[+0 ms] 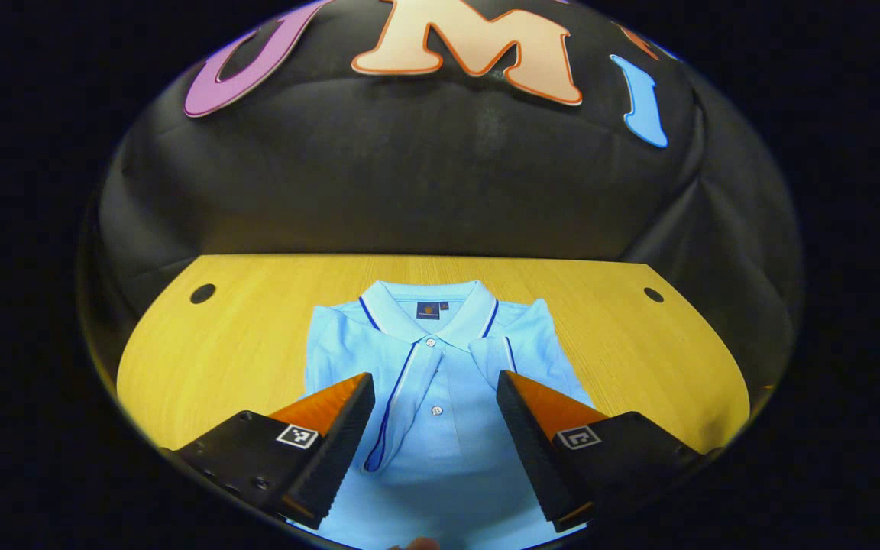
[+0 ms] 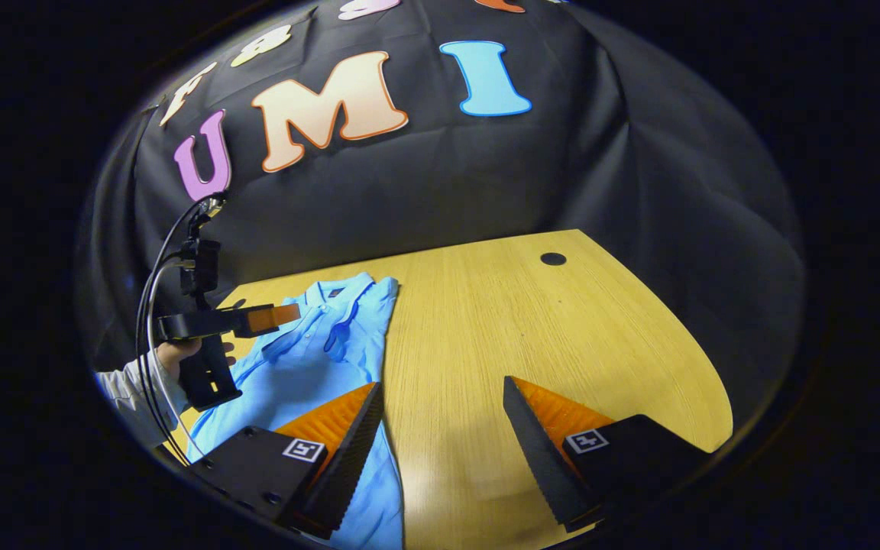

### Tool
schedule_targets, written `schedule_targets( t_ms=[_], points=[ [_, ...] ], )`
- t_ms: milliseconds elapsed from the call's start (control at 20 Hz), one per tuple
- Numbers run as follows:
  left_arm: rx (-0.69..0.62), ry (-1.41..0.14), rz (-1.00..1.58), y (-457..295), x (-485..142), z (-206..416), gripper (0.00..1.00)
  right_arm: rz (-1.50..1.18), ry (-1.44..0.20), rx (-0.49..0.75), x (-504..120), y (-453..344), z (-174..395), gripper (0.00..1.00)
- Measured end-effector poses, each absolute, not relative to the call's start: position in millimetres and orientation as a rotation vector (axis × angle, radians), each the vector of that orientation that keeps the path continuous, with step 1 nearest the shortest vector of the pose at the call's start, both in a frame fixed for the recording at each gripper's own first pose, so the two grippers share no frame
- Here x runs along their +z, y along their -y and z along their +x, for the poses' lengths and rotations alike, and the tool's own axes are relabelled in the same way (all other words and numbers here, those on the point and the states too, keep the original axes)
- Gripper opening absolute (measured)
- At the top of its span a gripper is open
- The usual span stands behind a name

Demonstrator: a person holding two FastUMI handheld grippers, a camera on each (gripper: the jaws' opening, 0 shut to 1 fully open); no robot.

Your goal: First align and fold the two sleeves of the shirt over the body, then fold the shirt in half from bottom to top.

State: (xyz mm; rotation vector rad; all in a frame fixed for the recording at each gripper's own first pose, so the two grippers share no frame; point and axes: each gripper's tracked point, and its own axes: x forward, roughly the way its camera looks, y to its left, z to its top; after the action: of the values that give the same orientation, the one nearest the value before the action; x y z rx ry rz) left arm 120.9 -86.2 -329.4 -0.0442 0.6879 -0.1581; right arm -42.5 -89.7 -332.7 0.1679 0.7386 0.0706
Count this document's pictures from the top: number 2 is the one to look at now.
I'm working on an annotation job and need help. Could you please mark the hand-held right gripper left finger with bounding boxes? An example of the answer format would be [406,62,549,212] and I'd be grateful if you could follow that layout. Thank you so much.
[188,382,385,539]

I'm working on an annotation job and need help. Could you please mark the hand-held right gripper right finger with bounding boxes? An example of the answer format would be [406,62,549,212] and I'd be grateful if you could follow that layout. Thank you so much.
[503,376,712,533]

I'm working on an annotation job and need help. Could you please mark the light blue T-shirt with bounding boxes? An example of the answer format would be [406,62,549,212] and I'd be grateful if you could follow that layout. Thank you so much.
[184,273,406,550]

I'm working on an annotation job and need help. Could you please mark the black backdrop cloth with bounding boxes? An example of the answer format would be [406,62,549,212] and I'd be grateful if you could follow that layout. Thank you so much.
[73,0,807,398]

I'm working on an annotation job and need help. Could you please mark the black cable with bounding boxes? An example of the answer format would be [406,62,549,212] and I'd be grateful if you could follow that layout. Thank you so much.
[146,256,198,459]
[134,199,208,463]

